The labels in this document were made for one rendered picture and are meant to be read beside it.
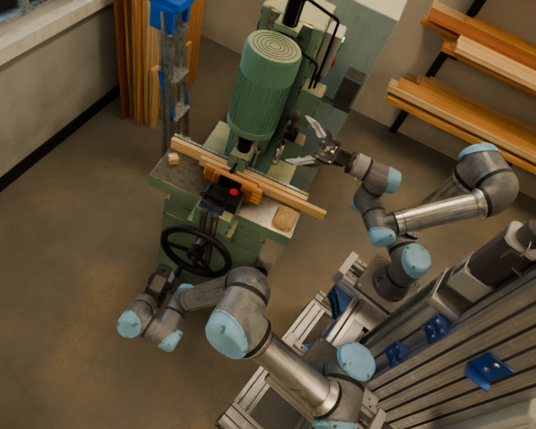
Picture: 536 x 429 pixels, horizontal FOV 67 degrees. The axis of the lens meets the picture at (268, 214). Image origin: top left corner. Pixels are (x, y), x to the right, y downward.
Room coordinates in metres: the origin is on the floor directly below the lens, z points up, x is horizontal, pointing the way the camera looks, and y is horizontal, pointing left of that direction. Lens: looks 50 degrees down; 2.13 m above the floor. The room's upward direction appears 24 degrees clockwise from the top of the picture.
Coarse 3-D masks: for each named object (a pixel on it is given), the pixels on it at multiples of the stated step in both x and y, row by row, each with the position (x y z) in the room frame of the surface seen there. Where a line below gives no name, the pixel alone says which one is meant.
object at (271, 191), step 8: (200, 160) 1.12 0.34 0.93; (208, 160) 1.12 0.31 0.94; (248, 176) 1.14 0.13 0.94; (264, 184) 1.13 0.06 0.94; (272, 192) 1.12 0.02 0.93; (280, 192) 1.13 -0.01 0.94; (280, 200) 1.12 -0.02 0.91; (288, 200) 1.12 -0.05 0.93; (296, 200) 1.12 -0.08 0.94; (296, 208) 1.12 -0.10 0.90; (304, 208) 1.12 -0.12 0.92; (312, 208) 1.12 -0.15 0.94; (320, 216) 1.12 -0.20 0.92
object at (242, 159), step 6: (234, 150) 1.10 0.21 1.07; (252, 150) 1.15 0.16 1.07; (234, 156) 1.08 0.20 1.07; (240, 156) 1.09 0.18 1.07; (246, 156) 1.10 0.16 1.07; (252, 156) 1.18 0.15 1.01; (228, 162) 1.08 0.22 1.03; (234, 162) 1.08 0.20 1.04; (240, 162) 1.08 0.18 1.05; (246, 162) 1.08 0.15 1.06; (240, 168) 1.08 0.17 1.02; (246, 168) 1.09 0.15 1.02
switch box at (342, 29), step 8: (328, 32) 1.40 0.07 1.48; (336, 32) 1.42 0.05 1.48; (344, 32) 1.45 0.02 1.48; (328, 40) 1.40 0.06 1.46; (336, 40) 1.40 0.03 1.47; (320, 48) 1.40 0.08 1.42; (336, 48) 1.40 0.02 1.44; (320, 56) 1.40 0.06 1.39; (328, 56) 1.40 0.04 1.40; (320, 64) 1.40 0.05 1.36; (328, 64) 1.40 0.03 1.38
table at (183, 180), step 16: (192, 160) 1.12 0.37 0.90; (160, 176) 0.98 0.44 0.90; (176, 176) 1.01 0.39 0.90; (192, 176) 1.05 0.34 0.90; (176, 192) 0.96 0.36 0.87; (192, 192) 0.97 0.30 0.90; (240, 208) 1.00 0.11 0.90; (256, 208) 1.03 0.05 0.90; (272, 208) 1.07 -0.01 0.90; (192, 224) 0.87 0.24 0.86; (240, 224) 0.96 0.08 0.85; (256, 224) 0.96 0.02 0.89; (224, 240) 0.87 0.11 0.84; (272, 240) 0.97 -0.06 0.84; (288, 240) 0.97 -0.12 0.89
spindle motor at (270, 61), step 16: (256, 32) 1.15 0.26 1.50; (272, 32) 1.19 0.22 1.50; (256, 48) 1.07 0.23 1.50; (272, 48) 1.11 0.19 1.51; (288, 48) 1.15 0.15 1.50; (240, 64) 1.09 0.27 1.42; (256, 64) 1.04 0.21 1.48; (272, 64) 1.05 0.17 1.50; (288, 64) 1.07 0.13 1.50; (240, 80) 1.07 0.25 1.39; (256, 80) 1.04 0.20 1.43; (272, 80) 1.05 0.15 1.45; (288, 80) 1.09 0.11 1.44; (240, 96) 1.06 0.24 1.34; (256, 96) 1.05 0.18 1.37; (272, 96) 1.06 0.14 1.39; (240, 112) 1.05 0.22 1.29; (256, 112) 1.05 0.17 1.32; (272, 112) 1.08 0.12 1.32; (240, 128) 1.05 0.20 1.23; (256, 128) 1.05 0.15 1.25; (272, 128) 1.10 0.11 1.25
